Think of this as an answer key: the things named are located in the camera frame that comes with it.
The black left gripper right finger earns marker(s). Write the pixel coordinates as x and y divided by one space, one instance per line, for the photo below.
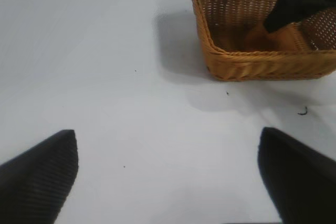
299 176

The small black curled scrap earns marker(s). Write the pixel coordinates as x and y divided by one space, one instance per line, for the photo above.
303 112

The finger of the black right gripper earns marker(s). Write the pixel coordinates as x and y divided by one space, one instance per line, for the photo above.
288 9

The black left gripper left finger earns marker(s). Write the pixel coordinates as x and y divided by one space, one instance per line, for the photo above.
34 179

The tan woven wicker basket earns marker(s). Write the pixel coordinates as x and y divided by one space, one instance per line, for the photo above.
252 66

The orange fruit with knobby stem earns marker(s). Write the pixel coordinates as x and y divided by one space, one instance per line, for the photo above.
279 41

